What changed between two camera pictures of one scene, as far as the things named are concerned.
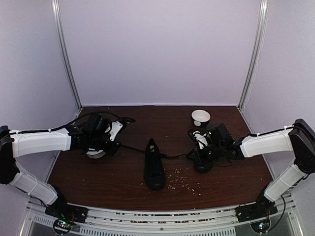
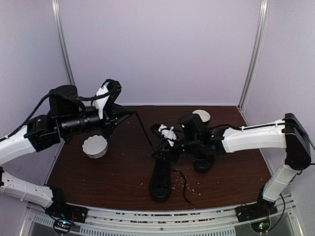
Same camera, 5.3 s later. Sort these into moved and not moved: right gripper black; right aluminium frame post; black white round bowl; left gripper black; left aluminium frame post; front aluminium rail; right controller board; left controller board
Moved: right gripper black; left gripper black
Not moved: right controller board; left aluminium frame post; left controller board; right aluminium frame post; front aluminium rail; black white round bowl
